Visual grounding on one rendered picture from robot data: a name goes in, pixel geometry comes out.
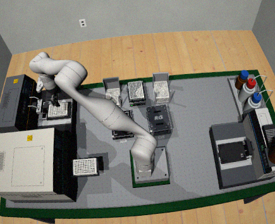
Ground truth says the blue bottle cap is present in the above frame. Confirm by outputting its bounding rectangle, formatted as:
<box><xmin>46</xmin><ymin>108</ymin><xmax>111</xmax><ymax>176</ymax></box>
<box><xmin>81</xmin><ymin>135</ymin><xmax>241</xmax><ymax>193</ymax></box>
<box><xmin>252</xmin><ymin>92</ymin><xmax>262</xmax><ymax>103</ymax></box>
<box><xmin>240</xmin><ymin>70</ymin><xmax>249</xmax><ymax>79</ymax></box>

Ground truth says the black plate nest with label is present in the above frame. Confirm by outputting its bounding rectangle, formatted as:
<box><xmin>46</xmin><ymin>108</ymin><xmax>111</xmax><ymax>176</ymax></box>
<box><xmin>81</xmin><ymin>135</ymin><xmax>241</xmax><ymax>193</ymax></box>
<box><xmin>112</xmin><ymin>110</ymin><xmax>134</xmax><ymax>140</ymax></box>

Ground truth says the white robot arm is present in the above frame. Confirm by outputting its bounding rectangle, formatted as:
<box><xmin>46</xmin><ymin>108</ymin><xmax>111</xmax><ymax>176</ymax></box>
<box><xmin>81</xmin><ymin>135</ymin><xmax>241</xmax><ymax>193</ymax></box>
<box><xmin>29</xmin><ymin>52</ymin><xmax>158</xmax><ymax>177</ymax></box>

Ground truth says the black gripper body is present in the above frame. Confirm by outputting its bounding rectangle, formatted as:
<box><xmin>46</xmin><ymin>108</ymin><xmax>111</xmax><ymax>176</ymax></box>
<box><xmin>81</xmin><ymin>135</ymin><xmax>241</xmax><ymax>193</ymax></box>
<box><xmin>46</xmin><ymin>86</ymin><xmax>59</xmax><ymax>97</ymax></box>

